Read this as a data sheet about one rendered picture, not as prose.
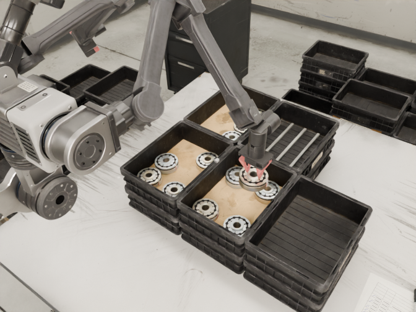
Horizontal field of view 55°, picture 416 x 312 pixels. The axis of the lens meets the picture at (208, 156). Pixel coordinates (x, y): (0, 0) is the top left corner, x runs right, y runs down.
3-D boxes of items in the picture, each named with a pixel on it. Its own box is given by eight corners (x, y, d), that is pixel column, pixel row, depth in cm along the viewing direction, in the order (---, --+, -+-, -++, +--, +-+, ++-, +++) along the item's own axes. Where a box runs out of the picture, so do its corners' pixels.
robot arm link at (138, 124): (108, 111, 104) (117, 104, 99) (135, 92, 110) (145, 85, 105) (130, 140, 105) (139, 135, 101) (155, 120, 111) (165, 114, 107)
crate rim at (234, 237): (241, 246, 136) (242, 241, 135) (174, 206, 150) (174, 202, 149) (298, 177, 159) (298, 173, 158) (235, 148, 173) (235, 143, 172)
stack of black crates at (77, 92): (86, 137, 301) (75, 99, 278) (60, 124, 314) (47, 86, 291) (124, 111, 324) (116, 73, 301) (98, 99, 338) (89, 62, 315)
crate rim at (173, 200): (174, 206, 150) (174, 202, 149) (118, 173, 164) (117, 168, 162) (235, 148, 173) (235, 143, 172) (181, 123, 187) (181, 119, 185)
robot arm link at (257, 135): (246, 127, 126) (262, 134, 124) (257, 116, 131) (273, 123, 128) (244, 144, 131) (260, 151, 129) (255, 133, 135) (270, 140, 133)
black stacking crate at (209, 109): (234, 163, 180) (235, 144, 172) (183, 138, 193) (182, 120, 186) (279, 119, 203) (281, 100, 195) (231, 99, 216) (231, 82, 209)
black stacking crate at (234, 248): (241, 261, 143) (241, 242, 135) (177, 222, 157) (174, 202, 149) (294, 194, 166) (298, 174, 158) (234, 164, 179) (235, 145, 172)
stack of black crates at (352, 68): (356, 103, 323) (369, 52, 293) (342, 123, 306) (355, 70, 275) (309, 88, 341) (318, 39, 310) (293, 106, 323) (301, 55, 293)
